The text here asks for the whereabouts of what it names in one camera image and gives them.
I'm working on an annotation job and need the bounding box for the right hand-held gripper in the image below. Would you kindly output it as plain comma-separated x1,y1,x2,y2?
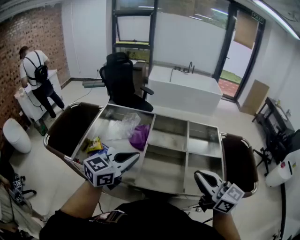
194,170,245,214

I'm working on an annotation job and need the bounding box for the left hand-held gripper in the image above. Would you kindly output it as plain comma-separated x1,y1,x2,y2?
83,147,141,191

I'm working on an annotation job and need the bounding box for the blue snack packet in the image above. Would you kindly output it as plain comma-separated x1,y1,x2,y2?
89,144,111,160

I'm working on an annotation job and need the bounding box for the purple cloth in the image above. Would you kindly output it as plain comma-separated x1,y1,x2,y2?
128,124,151,151

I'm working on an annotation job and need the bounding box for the clear plastic bag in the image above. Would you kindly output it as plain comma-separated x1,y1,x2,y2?
103,112,142,142

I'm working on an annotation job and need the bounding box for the yellow snack packet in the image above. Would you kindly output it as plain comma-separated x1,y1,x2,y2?
81,137,104,154

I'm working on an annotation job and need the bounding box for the steel compartment sorting table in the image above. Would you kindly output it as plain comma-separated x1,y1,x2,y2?
43,101,259,200

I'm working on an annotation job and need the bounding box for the person's right forearm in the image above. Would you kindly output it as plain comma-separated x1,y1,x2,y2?
212,208,242,240

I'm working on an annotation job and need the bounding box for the person's left forearm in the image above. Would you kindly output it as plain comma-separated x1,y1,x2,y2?
60,180,104,220

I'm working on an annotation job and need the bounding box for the person's black shirt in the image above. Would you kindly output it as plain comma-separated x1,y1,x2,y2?
39,198,227,240

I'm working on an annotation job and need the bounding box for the black swivel chair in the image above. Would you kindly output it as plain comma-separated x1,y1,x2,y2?
253,127,296,177

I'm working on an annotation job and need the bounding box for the white rounded machine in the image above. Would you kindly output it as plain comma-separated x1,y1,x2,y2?
265,130,300,188

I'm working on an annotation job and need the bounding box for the black office chair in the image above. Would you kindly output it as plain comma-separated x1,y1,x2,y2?
99,52,155,113

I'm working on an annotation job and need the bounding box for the grey rolled mat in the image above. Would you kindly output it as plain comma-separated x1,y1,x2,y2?
82,80,105,89

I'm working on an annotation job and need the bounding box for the white bathtub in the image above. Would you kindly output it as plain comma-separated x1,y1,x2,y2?
148,65,223,115

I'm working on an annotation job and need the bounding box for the black console table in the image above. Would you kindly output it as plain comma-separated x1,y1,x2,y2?
252,96,296,141

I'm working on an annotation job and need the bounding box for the white vanity cabinet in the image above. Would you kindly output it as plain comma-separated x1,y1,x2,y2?
14,69,64,123

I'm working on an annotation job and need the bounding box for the white toilet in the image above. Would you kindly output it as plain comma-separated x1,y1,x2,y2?
2,118,32,154

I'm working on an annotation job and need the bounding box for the beige fabric heap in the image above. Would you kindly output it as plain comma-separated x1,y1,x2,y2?
0,184,45,240

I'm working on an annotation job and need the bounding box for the cardboard sheet on door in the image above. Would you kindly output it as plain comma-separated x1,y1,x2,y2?
233,10,259,50

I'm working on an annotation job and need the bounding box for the green exit sign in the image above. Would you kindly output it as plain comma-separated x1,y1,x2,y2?
251,12,266,24

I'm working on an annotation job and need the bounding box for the ceiling strip light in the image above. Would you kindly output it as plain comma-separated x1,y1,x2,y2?
253,0,300,41

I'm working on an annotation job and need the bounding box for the cardboard sheet against wall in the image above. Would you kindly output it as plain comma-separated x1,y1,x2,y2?
239,79,270,117

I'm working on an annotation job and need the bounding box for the black hand shower hose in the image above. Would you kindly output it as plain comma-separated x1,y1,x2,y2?
169,67,181,83

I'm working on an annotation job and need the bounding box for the black window frame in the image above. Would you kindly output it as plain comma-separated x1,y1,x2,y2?
112,0,158,56

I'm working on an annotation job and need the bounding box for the black glass door frame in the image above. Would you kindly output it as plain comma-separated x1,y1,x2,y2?
212,1,267,102

